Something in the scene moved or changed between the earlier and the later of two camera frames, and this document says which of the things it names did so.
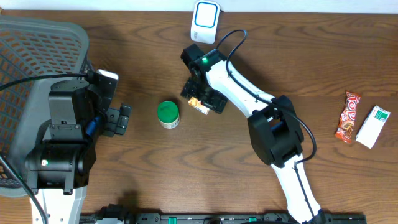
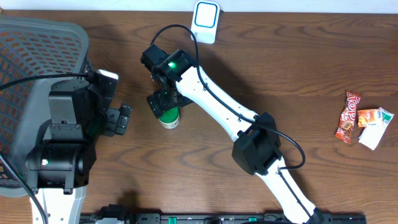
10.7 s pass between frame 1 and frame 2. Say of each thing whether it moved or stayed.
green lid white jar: stayed
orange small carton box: moved
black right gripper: moved
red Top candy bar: stayed
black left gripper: stayed
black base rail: stayed
